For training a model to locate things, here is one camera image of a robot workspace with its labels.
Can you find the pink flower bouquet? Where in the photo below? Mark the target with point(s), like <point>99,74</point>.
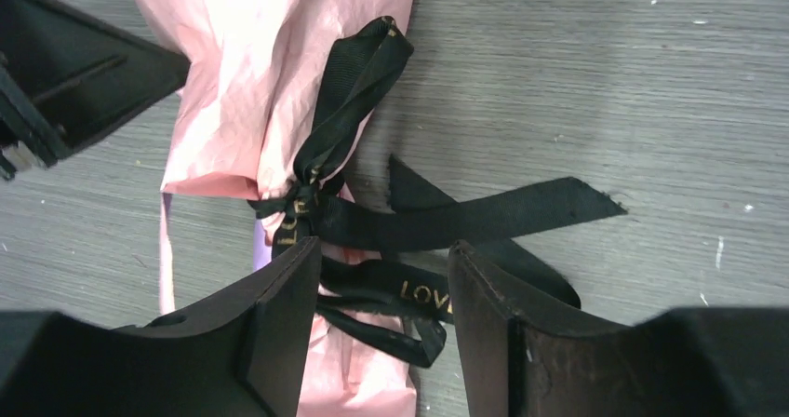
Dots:
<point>246,108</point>

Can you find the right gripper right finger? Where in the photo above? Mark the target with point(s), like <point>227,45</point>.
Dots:
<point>525,353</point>

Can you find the black ribbon with gold text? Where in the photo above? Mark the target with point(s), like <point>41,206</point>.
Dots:
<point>397,308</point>

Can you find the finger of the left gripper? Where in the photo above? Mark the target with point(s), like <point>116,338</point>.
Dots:
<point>69,80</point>

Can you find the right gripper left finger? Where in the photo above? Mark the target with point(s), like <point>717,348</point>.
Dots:
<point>239,352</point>

